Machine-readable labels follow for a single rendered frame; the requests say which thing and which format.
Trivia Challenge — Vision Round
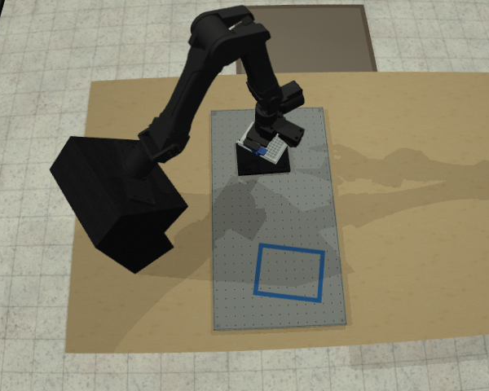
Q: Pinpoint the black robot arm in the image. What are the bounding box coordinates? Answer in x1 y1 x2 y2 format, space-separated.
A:
113 5 305 207

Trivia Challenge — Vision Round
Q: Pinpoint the blue tape outline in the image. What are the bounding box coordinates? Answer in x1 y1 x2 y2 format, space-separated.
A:
253 243 325 303

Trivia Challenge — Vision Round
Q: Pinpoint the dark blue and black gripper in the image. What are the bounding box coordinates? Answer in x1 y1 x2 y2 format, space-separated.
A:
243 119 275 156

